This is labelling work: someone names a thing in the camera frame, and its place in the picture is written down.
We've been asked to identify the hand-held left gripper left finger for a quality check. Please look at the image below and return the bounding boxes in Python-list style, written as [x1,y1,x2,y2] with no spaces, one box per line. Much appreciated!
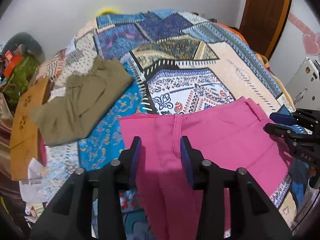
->
[29,136,142,240]

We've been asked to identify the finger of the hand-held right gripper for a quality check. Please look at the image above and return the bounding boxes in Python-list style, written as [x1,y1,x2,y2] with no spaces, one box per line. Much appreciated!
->
[270,113,297,126]
[264,123,300,145]

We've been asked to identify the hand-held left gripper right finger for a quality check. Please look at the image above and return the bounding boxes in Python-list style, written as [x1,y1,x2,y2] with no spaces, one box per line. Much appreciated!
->
[180,135,293,240]

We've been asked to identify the pink pants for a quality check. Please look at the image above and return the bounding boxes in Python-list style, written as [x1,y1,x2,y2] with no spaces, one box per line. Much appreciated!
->
[119,96,292,240]

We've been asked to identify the olive green pants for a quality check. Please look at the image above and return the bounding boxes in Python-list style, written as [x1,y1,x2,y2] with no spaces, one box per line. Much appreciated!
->
[30,55,134,148]

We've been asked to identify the white nightstand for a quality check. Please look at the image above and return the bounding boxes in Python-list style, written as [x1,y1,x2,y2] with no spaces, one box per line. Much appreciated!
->
[284,56,320,111]

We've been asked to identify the blue patchwork blanket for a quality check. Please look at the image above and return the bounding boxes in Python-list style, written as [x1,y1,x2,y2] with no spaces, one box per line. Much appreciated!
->
[25,9,300,240]

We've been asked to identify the pile of white papers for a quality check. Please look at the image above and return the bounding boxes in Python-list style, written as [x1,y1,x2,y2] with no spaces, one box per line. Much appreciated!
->
[19,157,48,222]

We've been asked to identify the brown wooden door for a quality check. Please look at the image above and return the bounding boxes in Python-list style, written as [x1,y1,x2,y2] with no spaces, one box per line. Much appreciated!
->
[237,0,293,58]

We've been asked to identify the wooden lap desk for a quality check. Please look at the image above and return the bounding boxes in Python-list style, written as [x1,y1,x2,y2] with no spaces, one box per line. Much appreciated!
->
[10,76,51,181]

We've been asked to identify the orange striped blanket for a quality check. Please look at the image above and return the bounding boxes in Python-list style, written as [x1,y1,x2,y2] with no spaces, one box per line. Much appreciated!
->
[37,49,75,85]

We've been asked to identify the brown striped curtain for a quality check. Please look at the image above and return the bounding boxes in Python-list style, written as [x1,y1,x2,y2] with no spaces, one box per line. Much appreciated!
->
[0,92,30,230]

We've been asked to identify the yellow headboard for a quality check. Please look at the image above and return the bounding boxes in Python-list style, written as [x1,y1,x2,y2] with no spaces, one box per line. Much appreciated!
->
[96,6,121,17]

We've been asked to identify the orange cardboard box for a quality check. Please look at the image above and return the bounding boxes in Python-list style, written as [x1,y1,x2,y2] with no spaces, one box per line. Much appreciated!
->
[3,50,23,78]

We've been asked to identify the grey curved pillow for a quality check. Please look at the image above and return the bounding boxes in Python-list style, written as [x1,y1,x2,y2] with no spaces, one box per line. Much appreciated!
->
[4,32,46,63]

